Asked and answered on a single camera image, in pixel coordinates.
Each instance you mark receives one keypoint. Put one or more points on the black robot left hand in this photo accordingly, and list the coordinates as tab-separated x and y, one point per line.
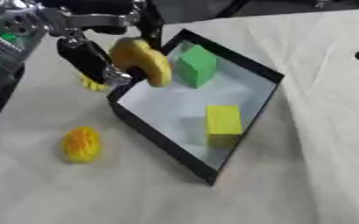
88	59

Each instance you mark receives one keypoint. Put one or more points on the yellow block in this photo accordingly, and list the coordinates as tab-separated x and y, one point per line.
222	124

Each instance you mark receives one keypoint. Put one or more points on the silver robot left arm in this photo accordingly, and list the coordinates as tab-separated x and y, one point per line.
6	43

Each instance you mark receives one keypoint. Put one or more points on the green block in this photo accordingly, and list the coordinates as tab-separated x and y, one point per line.
198	67

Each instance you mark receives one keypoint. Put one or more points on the yellow curved toy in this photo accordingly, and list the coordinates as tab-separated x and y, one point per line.
149	59

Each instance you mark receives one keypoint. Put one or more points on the yellow striped toy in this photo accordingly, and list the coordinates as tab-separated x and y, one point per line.
93	84

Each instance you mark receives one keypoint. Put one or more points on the black box with white inside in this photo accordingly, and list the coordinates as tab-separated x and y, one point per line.
162	108

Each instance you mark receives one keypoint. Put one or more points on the yellow orange toy fruit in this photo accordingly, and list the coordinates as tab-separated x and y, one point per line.
81	145

